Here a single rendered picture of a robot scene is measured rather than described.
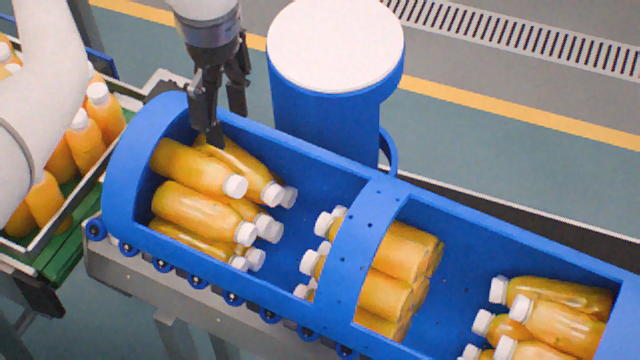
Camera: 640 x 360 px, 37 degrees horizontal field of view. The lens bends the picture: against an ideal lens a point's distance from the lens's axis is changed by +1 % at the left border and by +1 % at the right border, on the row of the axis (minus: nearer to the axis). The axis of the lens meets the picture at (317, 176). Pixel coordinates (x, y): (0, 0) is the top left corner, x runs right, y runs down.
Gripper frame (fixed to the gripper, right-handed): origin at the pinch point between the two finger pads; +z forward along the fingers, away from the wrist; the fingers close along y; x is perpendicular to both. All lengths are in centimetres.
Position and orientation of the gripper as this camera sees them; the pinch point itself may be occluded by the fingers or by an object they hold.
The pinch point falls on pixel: (225, 117)
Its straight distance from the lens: 144.6
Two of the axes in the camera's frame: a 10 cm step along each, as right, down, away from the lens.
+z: 0.2, 5.5, 8.3
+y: 4.7, -7.4, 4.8
